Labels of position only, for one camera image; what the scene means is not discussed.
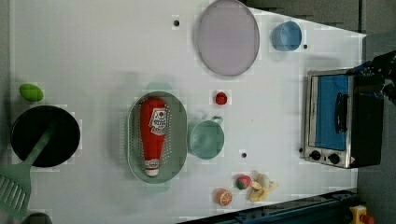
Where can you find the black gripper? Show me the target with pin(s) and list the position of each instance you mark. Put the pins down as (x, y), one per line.
(383, 68)

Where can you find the red plush ketchup bottle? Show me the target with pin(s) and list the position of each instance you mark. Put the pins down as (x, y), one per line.
(153, 122)

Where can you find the green oval strainer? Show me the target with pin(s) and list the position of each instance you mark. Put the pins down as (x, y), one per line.
(174, 152)

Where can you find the silver toaster oven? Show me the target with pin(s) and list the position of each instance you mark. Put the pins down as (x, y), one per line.
(343, 119)

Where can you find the blue bowl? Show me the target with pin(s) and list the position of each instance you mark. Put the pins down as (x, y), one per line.
(287, 36)

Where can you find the yellow red clamp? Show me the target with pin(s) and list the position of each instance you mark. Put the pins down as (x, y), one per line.
(360, 216)

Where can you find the purple oval plate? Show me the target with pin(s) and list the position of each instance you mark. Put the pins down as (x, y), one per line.
(228, 38)

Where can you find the red toy strawberry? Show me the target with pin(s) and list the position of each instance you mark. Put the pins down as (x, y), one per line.
(221, 98)

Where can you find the peeled toy banana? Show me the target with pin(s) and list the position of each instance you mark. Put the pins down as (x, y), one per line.
(261, 187)

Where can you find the green mug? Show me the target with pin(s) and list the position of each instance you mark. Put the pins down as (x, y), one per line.
(205, 138)

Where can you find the toy orange half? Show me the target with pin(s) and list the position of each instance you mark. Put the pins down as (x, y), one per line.
(224, 197)

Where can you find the green toy lime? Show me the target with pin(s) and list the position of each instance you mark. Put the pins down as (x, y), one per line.
(31, 92)

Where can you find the black round pot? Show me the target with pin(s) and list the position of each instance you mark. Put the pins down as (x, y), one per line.
(31, 124)

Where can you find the dark grey cylinder cup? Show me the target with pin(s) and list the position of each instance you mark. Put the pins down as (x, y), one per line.
(38, 218)

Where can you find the green slotted spatula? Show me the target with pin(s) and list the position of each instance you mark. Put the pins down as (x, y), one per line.
(15, 191)

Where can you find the blue metal rail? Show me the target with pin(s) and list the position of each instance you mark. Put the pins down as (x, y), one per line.
(329, 208)

